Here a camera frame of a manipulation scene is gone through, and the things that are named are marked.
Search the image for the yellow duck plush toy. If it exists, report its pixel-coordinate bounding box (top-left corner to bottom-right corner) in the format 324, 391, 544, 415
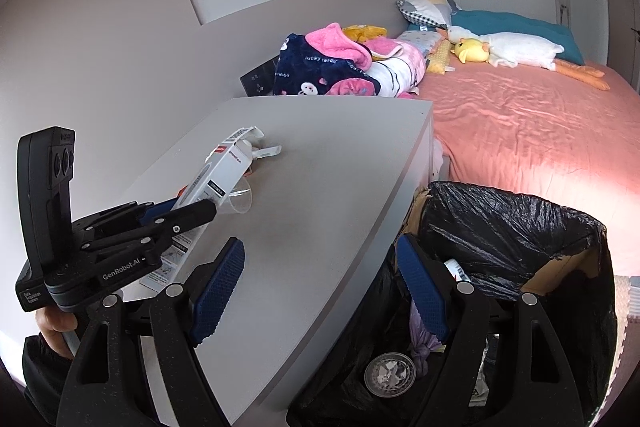
451, 38, 491, 64

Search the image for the bed with pink sheet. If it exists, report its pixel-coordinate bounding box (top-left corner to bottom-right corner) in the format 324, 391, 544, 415
400, 57, 640, 278

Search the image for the white printed carton box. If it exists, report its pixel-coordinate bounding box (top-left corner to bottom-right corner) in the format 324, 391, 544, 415
139, 126, 263, 293

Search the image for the pink fleece blanket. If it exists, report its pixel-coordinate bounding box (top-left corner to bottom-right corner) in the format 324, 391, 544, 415
306, 23, 371, 70

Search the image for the navy printed blanket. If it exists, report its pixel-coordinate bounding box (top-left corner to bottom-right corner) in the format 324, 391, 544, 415
272, 33, 383, 98

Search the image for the white printed wrapper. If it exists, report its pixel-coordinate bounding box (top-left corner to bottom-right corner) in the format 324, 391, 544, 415
470, 342, 492, 408

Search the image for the white goose plush toy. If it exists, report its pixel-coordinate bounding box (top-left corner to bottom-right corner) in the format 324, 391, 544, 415
435, 25, 612, 92

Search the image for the person's left forearm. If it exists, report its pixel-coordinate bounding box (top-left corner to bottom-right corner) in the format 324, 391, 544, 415
22, 334, 76, 413

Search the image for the grey patterned pillow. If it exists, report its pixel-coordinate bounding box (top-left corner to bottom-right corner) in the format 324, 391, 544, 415
395, 29, 446, 58

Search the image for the white pink printed blanket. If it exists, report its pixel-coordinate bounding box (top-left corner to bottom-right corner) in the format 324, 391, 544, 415
365, 38, 431, 100

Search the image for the yellow cloth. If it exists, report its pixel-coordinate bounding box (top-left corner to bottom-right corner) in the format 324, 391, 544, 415
341, 24, 388, 44

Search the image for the purple plastic bag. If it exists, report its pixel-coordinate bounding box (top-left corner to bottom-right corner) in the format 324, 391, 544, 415
408, 304, 445, 378

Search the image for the clear plastic cup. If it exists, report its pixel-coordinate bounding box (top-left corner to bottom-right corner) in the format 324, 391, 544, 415
224, 179, 254, 215

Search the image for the white plastic drink bottle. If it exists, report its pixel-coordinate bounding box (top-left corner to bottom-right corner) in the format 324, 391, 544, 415
444, 258, 472, 283

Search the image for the foam floor mat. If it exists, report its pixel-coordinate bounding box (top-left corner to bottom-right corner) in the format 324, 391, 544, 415
607, 274, 640, 358

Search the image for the black wall socket panel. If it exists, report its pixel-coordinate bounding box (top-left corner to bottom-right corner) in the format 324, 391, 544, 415
240, 58, 279, 98

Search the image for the teal pillow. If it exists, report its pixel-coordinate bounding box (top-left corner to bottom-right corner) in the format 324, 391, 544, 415
407, 9, 586, 66

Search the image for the patchwork pillow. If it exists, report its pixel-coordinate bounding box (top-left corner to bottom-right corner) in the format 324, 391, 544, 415
396, 0, 461, 30

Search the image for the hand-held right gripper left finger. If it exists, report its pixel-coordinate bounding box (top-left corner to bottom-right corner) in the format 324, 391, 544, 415
56, 237, 246, 427

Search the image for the person's left hand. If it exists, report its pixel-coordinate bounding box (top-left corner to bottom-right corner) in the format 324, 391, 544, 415
35, 307, 81, 360

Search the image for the cardboard box bin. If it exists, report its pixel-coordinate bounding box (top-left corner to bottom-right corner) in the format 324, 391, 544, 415
404, 186, 603, 295

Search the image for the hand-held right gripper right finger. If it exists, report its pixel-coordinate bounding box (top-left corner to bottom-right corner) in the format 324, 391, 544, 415
395, 234, 586, 427

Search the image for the black trash bag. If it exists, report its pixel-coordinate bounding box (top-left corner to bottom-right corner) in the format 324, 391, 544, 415
287, 181, 618, 427

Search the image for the gold foil cup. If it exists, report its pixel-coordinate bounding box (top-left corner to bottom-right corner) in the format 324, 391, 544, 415
363, 352, 417, 395

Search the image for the yellow dotted pillow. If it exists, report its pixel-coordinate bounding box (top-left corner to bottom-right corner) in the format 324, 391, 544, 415
425, 38, 455, 75

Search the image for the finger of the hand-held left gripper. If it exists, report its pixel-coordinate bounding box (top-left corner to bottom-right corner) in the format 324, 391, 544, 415
145, 198, 219, 267
137, 199, 178, 223

